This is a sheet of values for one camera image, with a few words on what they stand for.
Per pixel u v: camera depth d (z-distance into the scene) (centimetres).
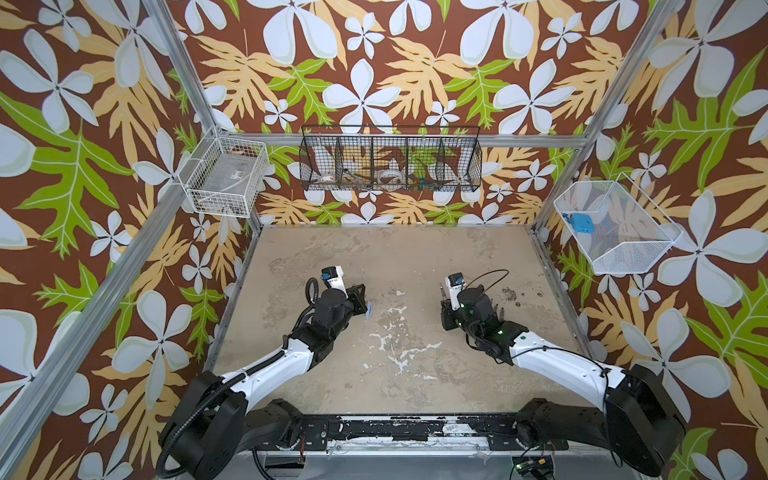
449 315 75
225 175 86
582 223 86
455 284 74
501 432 75
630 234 78
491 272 71
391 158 97
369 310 96
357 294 82
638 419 41
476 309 63
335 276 75
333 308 62
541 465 72
